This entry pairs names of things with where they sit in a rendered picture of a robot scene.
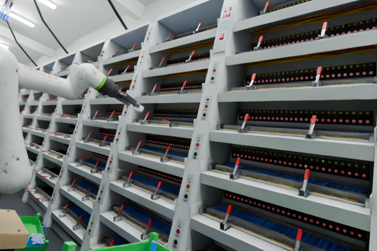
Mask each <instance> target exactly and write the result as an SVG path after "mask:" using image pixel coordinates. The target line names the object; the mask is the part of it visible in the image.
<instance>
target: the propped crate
mask: <svg viewBox="0 0 377 251"><path fill-rule="evenodd" d="M39 217H40V213H37V214H36V216H19V218H20V220H21V221H22V223H23V224H24V226H25V227H26V229H27V231H28V232H29V234H30V235H29V237H30V236H31V235H32V234H36V233H37V234H39V233H41V234H42V235H43V239H44V241H43V242H44V245H43V246H34V247H27V246H25V248H24V249H15V251H45V249H46V247H47V245H48V243H49V241H48V240H45V237H44V233H43V229H42V226H41V223H40V220H39ZM28 240H29V238H28ZM28 240H27V242H28Z"/></svg>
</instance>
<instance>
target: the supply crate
mask: <svg viewBox="0 0 377 251"><path fill-rule="evenodd" d="M158 236H159V234H157V233H155V232H152V233H150V236H149V240H148V241H143V242H139V243H131V244H124V245H116V246H112V247H105V248H98V249H91V250H83V251H149V250H150V246H151V241H152V240H156V241H157V240H158ZM75 248H76V244H75V243H74V242H72V241H67V242H64V244H63V247H62V251H75ZM156 251H172V250H170V249H168V248H166V247H164V246H162V245H160V244H157V249H156Z"/></svg>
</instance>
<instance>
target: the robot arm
mask: <svg viewBox="0 0 377 251"><path fill-rule="evenodd" d="M88 87H92V88H93V89H95V90H97V91H98V92H99V93H100V96H102V95H108V96H109V97H111V98H115V99H117V100H118V101H120V102H122V103H124V104H125V105H128V106H130V107H132V108H134V109H135V110H137V111H139V110H140V111H143V109H144V107H143V106H141V105H140V104H138V103H137V101H136V100H135V99H134V98H132V97H131V96H130V95H128V94H127V93H125V94H124V93H123V92H122V91H119V87H118V86H117V85H115V84H114V81H112V80H111V78H108V77H107V76H105V75H104V74H102V73H101V72H100V71H99V70H97V68H96V67H95V66H94V65H92V64H90V63H83V64H80V65H79V66H78V67H77V68H76V69H75V71H74V72H73V74H72V75H71V76H70V77H69V78H68V79H65V78H60V77H57V76H54V75H50V74H47V73H44V72H41V71H38V70H36V69H33V68H30V67H28V66H25V65H23V64H21V63H19V62H18V60H17V58H16V57H15V55H14V54H13V53H12V52H11V51H9V50H8V49H6V48H4V47H0V193H2V194H12V193H17V192H19V191H21V190H23V189H24V188H25V187H26V186H27V185H28V184H29V183H30V181H31V178H32V169H31V166H30V162H29V158H28V156H27V152H26V147H25V142H24V137H23V134H22V127H21V119H20V108H19V88H22V89H29V90H34V91H40V92H44V93H47V94H51V95H55V96H58V97H61V98H64V99H66V100H76V99H78V98H79V97H80V96H81V95H82V94H83V92H84V91H85V90H86V89H87V88H88Z"/></svg>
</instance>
